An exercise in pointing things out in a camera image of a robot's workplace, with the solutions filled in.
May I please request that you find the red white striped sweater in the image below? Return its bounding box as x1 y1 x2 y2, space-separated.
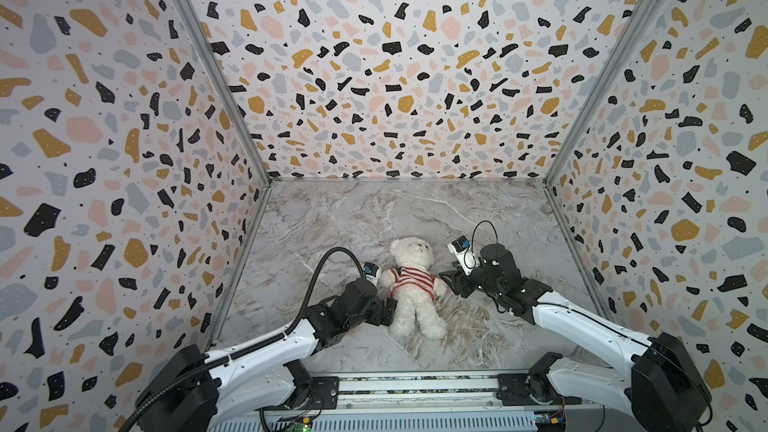
388 267 436 301

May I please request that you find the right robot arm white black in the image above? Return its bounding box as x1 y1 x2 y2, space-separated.
439 236 712 431

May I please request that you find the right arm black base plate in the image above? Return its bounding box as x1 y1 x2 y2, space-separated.
496 373 582 407

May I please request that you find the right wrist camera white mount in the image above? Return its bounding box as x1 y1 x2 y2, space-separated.
447 235 478 276

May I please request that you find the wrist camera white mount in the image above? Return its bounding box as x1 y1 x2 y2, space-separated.
363 262 382 286
447 235 478 276

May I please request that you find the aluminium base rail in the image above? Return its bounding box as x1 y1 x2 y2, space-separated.
206 370 642 431

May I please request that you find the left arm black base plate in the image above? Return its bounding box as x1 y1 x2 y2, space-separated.
265 376 340 411

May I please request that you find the black corrugated cable hose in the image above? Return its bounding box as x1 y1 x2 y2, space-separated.
116 245 367 432

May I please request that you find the white plush teddy bear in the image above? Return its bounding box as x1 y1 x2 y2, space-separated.
379 237 448 340

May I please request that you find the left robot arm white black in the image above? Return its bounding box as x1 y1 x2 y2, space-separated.
121 278 397 431

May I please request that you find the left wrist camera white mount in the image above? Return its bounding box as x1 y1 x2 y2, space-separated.
363 262 382 286

